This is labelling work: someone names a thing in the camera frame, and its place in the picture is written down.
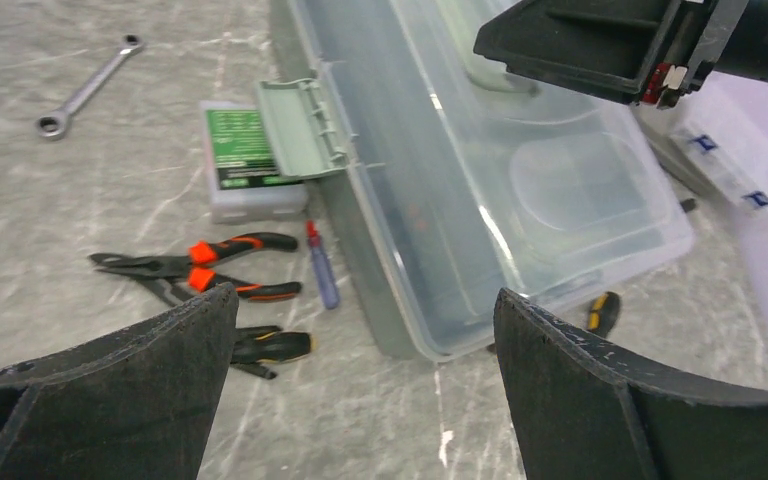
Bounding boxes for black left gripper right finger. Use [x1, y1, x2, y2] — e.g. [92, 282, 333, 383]
[494, 289, 768, 479]

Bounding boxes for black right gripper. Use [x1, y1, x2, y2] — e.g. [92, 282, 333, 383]
[473, 0, 748, 108]

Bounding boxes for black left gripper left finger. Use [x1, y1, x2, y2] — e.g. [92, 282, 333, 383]
[0, 285, 239, 479]

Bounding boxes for yellow black handle hammer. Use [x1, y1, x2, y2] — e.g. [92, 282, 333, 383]
[586, 291, 622, 338]

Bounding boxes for green toolbox base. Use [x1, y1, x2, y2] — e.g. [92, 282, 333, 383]
[269, 1, 435, 360]

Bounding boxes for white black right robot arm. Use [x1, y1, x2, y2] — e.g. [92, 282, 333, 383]
[473, 0, 768, 109]

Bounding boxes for clear compartment organizer box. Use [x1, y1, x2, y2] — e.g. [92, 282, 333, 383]
[632, 100, 768, 215]

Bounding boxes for black yellow pliers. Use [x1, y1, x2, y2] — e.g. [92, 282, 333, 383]
[230, 325, 315, 380]

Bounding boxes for orange black needle-nose pliers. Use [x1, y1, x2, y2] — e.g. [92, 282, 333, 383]
[89, 232, 303, 307]

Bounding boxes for blue red small screwdriver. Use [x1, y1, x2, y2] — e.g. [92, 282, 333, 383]
[305, 219, 341, 310]

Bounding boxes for green label screwdriver bit box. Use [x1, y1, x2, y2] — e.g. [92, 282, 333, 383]
[199, 100, 309, 225]

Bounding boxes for green toolbox latch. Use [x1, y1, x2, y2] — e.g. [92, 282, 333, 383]
[256, 78, 348, 180]

